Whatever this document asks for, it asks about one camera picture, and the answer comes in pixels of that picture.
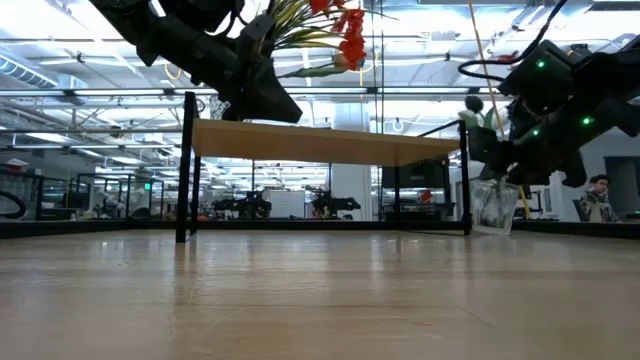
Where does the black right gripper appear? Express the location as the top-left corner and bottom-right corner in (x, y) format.
(477, 106), (602, 188)

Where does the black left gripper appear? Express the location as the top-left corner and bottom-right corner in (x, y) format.
(149, 13), (304, 125)

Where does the pink tulip stem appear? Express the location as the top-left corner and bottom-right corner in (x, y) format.
(277, 49), (354, 80)

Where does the wooden shelf with black legs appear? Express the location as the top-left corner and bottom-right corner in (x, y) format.
(174, 91), (474, 245)

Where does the person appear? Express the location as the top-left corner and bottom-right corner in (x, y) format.
(578, 173), (622, 224)

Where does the black perforated computer case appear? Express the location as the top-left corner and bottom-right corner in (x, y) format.
(381, 160), (454, 191)

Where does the white board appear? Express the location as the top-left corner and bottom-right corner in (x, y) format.
(269, 189), (307, 219)

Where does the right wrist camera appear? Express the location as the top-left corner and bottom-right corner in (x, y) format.
(468, 124), (512, 165)

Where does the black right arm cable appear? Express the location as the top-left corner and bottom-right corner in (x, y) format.
(457, 0), (571, 84)

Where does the black hanging cable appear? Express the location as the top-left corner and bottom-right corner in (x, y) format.
(380, 0), (386, 196)
(370, 0), (376, 199)

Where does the yellow hanging cable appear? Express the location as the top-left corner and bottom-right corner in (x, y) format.
(467, 0), (532, 221)

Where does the black metal table frame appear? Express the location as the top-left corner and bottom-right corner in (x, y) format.
(0, 218), (640, 240)

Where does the black metal workstation frame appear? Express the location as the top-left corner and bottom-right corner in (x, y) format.
(33, 171), (169, 222)

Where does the black hose loop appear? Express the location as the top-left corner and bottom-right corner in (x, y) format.
(0, 191), (26, 220)

